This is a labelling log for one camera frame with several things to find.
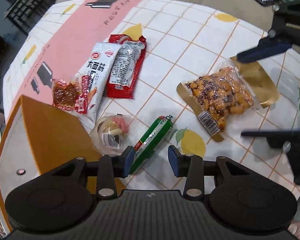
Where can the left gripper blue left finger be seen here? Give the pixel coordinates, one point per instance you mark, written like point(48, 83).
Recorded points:
point(112, 168)

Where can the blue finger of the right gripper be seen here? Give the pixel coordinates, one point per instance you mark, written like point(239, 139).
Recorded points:
point(267, 47)
point(275, 138)

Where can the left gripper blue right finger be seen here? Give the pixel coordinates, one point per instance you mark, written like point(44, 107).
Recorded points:
point(189, 167)

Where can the green sausage stick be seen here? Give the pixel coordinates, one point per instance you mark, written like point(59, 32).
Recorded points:
point(151, 141)

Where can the peanut snack vacuum pack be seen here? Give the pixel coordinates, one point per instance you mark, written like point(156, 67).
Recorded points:
point(231, 90)

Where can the round pastry clear wrapper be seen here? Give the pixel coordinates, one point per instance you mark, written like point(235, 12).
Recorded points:
point(112, 134)

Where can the white red gluten snack bag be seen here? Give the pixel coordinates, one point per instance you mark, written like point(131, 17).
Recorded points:
point(91, 81)

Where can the orange cardboard box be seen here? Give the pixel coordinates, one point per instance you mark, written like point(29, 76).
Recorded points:
point(48, 169)

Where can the checked pink picnic cloth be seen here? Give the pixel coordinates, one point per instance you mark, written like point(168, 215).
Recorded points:
point(184, 41)

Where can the red chili snack packet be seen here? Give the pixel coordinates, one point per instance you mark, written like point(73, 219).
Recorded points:
point(64, 94)

